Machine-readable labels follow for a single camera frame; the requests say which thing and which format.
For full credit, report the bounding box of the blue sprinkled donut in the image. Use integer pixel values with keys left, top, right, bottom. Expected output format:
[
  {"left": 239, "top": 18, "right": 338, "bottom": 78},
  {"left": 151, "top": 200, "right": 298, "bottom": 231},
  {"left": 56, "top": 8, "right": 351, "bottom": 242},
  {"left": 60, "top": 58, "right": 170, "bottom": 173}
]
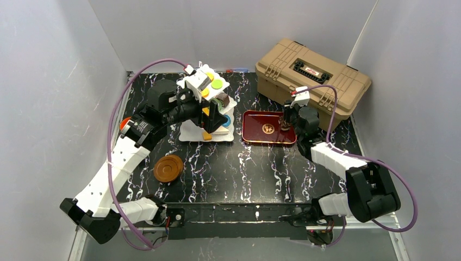
[{"left": 222, "top": 115, "right": 232, "bottom": 128}]

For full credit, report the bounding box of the red dessert tray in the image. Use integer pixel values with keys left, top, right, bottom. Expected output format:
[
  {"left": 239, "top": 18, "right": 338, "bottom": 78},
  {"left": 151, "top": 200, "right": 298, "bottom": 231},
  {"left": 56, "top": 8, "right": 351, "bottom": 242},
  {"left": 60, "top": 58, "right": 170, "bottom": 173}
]
[{"left": 241, "top": 110, "right": 297, "bottom": 145}]

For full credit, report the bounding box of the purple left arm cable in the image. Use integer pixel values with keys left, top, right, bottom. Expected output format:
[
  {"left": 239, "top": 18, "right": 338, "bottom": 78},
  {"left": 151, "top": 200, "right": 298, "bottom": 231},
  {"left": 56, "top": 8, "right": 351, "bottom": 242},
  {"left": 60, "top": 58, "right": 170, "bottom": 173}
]
[{"left": 106, "top": 58, "right": 191, "bottom": 251}]

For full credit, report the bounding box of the orange plastic cup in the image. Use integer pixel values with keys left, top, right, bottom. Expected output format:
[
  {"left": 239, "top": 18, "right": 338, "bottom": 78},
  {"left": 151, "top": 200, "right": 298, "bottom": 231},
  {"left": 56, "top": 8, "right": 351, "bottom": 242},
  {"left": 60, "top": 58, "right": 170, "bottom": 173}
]
[{"left": 119, "top": 117, "right": 131, "bottom": 131}]

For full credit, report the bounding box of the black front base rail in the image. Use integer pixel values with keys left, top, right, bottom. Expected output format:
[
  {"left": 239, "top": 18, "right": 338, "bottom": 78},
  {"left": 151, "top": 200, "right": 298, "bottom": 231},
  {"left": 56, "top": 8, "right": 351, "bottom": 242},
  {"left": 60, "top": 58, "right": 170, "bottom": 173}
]
[{"left": 154, "top": 203, "right": 325, "bottom": 240}]

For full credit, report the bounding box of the red blue screwdriver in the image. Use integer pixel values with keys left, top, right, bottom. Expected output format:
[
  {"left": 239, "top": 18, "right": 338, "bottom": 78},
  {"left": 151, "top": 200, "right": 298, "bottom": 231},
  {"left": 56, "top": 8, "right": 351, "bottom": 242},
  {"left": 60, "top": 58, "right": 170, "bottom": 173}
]
[{"left": 225, "top": 68, "right": 249, "bottom": 73}]

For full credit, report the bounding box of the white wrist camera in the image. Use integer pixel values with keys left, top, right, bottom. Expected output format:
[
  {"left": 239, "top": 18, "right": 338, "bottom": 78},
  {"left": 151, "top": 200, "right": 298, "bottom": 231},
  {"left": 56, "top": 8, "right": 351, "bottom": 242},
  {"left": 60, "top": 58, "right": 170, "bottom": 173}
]
[
  {"left": 290, "top": 86, "right": 310, "bottom": 108},
  {"left": 183, "top": 64, "right": 214, "bottom": 103}
]

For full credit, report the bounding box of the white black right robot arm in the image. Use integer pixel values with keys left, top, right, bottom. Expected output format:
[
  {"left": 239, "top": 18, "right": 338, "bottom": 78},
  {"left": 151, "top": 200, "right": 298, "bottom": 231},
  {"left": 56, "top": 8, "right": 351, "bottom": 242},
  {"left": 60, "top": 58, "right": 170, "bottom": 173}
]
[{"left": 282, "top": 101, "right": 401, "bottom": 222}]

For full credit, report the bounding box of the green round macaron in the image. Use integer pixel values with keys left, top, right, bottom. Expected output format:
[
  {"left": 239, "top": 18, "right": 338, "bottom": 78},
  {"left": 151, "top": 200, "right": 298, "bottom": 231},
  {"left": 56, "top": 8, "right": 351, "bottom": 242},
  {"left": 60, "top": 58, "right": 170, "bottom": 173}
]
[{"left": 211, "top": 79, "right": 224, "bottom": 90}]

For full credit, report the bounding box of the white triangle cake slice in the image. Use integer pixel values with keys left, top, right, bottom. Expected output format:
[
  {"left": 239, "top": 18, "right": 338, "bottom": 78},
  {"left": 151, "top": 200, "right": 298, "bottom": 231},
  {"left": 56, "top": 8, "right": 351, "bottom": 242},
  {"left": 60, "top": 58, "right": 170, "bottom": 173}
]
[{"left": 211, "top": 126, "right": 229, "bottom": 135}]

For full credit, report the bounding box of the brown round wooden lid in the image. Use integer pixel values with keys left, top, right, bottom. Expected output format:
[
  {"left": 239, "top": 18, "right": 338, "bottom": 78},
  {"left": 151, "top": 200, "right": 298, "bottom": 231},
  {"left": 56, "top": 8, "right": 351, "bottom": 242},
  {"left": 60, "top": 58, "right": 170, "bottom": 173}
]
[{"left": 153, "top": 154, "right": 184, "bottom": 183}]

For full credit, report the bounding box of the chocolate sprinkled donut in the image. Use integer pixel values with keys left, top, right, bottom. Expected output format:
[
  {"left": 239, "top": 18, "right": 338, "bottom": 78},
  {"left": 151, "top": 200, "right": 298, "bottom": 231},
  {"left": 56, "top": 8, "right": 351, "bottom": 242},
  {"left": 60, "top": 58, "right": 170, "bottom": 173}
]
[{"left": 280, "top": 121, "right": 291, "bottom": 131}]

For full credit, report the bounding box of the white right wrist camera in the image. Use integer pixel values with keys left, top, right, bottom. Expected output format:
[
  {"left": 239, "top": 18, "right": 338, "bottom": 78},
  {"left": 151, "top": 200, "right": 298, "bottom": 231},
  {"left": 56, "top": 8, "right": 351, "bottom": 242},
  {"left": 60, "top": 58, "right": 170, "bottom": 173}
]
[{"left": 290, "top": 86, "right": 310, "bottom": 108}]

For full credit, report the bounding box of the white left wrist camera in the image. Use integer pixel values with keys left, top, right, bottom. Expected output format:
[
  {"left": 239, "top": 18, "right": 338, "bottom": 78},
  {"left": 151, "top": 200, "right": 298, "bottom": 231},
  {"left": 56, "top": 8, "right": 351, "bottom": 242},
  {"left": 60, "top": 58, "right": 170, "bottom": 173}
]
[{"left": 183, "top": 64, "right": 214, "bottom": 103}]

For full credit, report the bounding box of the chocolate swirl roll cake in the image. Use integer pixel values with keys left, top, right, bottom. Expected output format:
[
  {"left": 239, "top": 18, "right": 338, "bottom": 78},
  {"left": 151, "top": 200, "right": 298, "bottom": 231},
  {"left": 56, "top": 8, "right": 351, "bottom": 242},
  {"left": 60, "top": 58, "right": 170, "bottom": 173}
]
[{"left": 216, "top": 92, "right": 230, "bottom": 107}]

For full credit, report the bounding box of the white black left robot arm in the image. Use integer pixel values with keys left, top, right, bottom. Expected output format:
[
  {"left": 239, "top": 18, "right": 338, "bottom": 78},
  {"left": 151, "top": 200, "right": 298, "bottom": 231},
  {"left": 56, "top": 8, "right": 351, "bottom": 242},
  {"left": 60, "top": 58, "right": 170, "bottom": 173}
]
[{"left": 60, "top": 77, "right": 233, "bottom": 244}]

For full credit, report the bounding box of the tan plastic toolbox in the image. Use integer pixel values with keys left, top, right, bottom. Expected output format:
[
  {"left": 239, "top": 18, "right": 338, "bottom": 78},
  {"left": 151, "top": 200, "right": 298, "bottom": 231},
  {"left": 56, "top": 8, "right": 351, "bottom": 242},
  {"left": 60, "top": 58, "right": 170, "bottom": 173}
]
[{"left": 256, "top": 39, "right": 371, "bottom": 131}]

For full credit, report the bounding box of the white three-tier cake stand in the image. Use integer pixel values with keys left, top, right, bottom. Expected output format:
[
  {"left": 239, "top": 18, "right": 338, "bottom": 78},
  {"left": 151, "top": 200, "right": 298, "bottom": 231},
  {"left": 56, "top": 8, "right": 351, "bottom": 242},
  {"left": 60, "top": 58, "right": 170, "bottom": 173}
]
[{"left": 177, "top": 63, "right": 237, "bottom": 142}]

